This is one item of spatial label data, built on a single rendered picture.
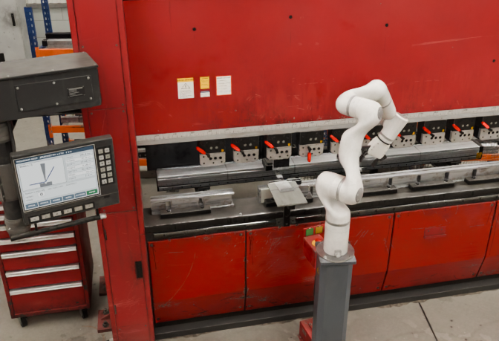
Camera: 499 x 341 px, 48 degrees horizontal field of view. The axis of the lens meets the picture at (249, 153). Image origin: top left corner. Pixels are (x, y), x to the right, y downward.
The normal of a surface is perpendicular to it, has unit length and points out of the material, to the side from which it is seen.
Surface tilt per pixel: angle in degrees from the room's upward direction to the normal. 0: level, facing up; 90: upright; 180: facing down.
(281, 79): 90
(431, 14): 90
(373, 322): 0
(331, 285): 90
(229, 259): 90
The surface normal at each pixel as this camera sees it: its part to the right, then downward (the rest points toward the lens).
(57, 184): 0.46, 0.39
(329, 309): 0.05, 0.44
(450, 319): 0.00, -0.90
